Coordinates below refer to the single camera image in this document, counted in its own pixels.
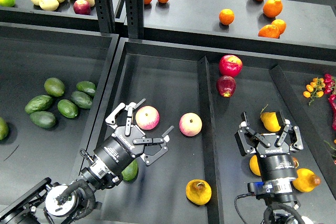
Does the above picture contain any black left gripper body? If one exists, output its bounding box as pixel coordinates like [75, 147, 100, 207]
[94, 126, 145, 167]

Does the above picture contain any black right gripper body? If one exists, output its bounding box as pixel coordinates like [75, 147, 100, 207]
[256, 133, 298, 182]

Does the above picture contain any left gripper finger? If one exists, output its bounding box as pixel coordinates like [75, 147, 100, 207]
[105, 98, 146, 136]
[132, 126, 174, 166]

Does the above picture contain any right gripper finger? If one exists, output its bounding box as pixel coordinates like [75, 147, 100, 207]
[234, 112, 270, 156]
[275, 111, 303, 152]

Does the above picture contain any green avocado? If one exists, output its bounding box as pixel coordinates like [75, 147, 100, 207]
[44, 77, 65, 97]
[0, 118, 9, 140]
[121, 159, 138, 182]
[25, 94, 54, 114]
[71, 91, 92, 109]
[76, 81, 96, 98]
[57, 99, 79, 119]
[29, 111, 57, 129]

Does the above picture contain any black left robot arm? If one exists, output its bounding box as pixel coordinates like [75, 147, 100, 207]
[1, 101, 174, 223]

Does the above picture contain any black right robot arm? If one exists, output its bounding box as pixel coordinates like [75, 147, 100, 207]
[235, 111, 304, 223]

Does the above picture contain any yellow pear with stem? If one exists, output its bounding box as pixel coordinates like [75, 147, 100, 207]
[260, 104, 281, 133]

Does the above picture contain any green avocado top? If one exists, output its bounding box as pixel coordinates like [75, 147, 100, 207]
[44, 77, 65, 97]

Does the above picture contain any green avocado bottom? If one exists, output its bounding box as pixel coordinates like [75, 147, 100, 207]
[29, 111, 57, 129]

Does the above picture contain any green avocado at edge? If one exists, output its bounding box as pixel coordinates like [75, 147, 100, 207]
[0, 118, 9, 140]

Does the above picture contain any pale yellow pear front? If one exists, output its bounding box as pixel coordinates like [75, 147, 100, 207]
[39, 0, 59, 11]

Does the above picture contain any pink apple left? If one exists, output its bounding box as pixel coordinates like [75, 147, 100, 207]
[135, 105, 160, 130]

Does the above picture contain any pink apple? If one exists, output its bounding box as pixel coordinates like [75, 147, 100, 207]
[135, 105, 160, 130]
[179, 113, 202, 137]

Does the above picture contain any black tray divider left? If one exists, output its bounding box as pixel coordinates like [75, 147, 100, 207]
[197, 56, 224, 223]

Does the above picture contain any orange cherry tomato bunch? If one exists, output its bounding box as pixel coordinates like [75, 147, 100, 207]
[303, 77, 325, 106]

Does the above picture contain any pink apple right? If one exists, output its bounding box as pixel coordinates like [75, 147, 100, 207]
[179, 113, 202, 137]

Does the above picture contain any dark red apple lower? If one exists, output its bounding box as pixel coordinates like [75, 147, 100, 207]
[216, 76, 236, 98]

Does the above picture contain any red apple upper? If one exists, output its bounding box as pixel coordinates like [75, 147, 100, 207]
[218, 55, 243, 77]

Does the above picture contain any orange on shelf front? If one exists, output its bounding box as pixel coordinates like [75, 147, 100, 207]
[258, 24, 280, 38]

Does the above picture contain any orange on shelf right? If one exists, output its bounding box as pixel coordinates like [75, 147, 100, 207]
[271, 19, 287, 35]

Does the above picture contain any red apple on shelf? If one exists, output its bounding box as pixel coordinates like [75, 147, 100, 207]
[73, 0, 91, 15]

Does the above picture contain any orange on shelf middle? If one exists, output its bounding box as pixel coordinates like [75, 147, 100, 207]
[219, 8, 235, 25]

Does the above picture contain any large orange on shelf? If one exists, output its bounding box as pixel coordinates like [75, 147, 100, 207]
[263, 0, 283, 18]

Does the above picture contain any black shelf post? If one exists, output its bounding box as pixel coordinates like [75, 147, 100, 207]
[95, 0, 144, 39]

